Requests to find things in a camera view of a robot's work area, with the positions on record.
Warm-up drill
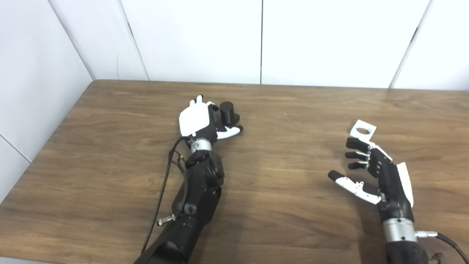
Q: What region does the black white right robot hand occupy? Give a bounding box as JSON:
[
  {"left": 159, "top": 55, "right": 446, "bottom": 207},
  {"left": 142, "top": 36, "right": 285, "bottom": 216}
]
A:
[{"left": 328, "top": 136, "right": 415, "bottom": 221}]

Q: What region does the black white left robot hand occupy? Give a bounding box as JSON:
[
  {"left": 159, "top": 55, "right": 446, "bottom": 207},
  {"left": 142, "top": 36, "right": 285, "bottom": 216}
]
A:
[{"left": 178, "top": 95, "right": 244, "bottom": 144}]

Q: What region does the black peg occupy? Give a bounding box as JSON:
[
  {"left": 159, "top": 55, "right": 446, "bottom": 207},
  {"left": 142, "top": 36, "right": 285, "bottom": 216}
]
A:
[{"left": 219, "top": 101, "right": 240, "bottom": 127}]

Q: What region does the white square piece with hole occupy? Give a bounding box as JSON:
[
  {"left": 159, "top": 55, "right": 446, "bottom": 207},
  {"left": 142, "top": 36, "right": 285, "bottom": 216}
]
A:
[{"left": 349, "top": 120, "right": 377, "bottom": 142}]

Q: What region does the thin left arm wire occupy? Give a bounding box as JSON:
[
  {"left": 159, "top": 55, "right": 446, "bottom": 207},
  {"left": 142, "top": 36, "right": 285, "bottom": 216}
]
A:
[{"left": 175, "top": 153, "right": 189, "bottom": 206}]

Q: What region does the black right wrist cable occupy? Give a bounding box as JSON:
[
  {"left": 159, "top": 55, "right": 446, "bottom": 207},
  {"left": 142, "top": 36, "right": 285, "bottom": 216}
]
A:
[{"left": 415, "top": 230, "right": 469, "bottom": 255}]

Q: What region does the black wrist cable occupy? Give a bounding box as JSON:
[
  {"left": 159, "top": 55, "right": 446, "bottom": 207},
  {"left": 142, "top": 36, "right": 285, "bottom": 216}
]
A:
[
  {"left": 415, "top": 230, "right": 469, "bottom": 255},
  {"left": 141, "top": 136, "right": 193, "bottom": 255}
]

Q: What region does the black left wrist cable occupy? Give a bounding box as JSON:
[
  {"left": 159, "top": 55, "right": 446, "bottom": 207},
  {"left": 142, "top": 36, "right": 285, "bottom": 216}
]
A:
[{"left": 141, "top": 136, "right": 193, "bottom": 255}]

